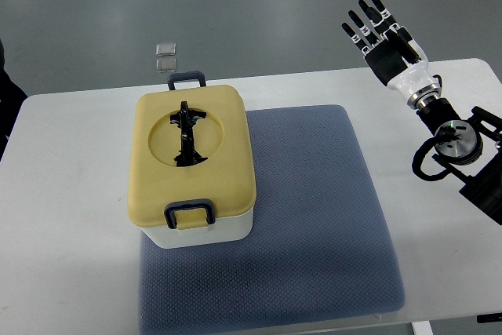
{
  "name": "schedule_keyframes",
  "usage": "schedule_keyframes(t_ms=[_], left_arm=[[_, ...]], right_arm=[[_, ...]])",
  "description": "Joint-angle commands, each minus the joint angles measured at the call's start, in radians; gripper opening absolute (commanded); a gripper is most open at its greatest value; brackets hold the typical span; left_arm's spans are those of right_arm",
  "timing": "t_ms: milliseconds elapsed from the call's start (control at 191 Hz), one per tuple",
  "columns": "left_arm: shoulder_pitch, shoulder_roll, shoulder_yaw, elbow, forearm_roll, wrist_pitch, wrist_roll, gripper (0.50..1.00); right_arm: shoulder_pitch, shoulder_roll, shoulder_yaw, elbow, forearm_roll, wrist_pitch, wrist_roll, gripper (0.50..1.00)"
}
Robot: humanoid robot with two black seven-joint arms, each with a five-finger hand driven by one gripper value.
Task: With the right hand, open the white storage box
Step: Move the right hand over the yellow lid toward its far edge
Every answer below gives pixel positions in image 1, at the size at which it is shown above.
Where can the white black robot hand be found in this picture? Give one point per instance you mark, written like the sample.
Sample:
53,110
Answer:
393,55

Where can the yellow box lid black handle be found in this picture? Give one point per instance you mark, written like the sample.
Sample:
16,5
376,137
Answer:
191,160

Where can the white storage box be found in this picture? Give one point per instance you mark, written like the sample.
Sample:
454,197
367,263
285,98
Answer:
225,229

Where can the blue grey mat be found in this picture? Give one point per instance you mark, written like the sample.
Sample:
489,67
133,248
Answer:
319,248

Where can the upper metal floor plate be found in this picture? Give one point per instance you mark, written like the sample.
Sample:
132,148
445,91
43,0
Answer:
166,49

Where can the white table leg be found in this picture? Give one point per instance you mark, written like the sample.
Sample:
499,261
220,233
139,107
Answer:
422,328

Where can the dark object at left edge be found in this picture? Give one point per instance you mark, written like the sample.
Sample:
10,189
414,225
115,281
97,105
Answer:
12,98

